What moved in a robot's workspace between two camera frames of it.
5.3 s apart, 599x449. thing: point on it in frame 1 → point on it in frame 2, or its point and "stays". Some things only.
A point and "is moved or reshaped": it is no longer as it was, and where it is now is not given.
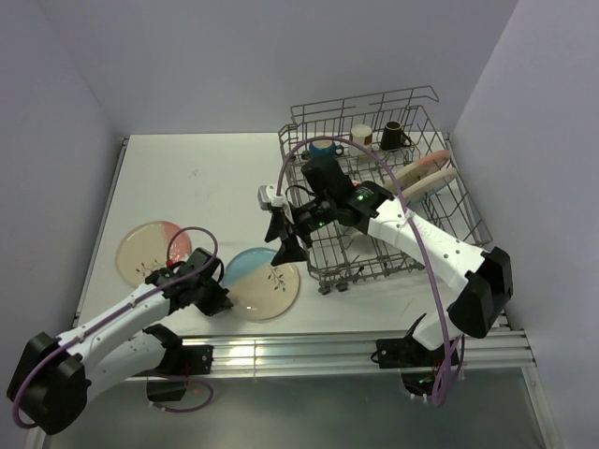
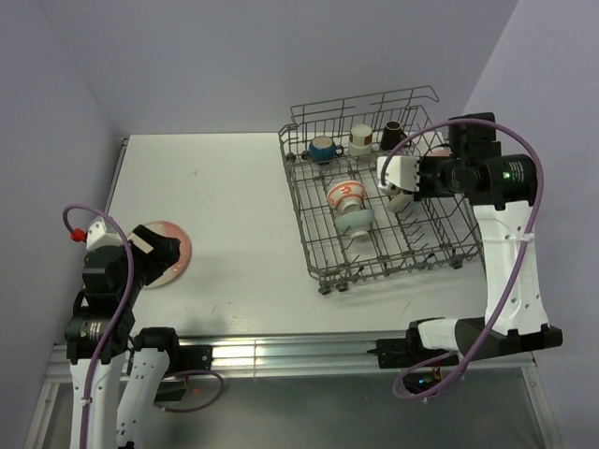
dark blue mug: (325, 149) stays
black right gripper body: (312, 216) → (439, 178)
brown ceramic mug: (393, 137) stays
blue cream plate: (258, 289) is moved or reshaped
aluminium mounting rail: (327, 354) stays
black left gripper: (218, 301) → (164, 253)
